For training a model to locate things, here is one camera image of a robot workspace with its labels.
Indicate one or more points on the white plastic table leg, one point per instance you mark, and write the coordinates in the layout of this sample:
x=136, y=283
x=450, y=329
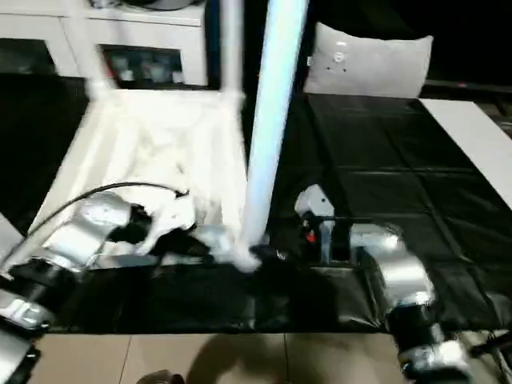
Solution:
x=232, y=48
x=10, y=232
x=92, y=52
x=276, y=100

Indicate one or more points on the grey pillow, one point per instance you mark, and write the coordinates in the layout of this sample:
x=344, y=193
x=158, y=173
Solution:
x=372, y=64

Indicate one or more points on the grey pot on cabinet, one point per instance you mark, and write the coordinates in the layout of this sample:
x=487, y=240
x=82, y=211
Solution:
x=160, y=3

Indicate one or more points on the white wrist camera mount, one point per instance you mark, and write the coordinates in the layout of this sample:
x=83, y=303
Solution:
x=172, y=220
x=316, y=204

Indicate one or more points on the black metal stand leg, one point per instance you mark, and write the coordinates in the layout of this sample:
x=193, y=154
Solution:
x=492, y=346

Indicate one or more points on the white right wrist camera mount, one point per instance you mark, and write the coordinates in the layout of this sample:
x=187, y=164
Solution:
x=316, y=204

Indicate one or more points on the black table mat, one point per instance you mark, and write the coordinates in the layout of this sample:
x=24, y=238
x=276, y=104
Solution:
x=400, y=160

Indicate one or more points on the white glass-door cabinet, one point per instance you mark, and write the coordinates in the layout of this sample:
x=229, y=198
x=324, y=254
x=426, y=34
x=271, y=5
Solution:
x=140, y=32

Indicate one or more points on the white plastic table top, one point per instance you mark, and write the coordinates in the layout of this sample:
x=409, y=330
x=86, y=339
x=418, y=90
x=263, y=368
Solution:
x=160, y=132

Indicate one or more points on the dark left robot foot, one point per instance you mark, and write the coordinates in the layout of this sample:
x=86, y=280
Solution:
x=160, y=377

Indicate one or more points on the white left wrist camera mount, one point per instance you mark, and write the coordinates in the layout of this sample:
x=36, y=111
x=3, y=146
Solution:
x=172, y=220

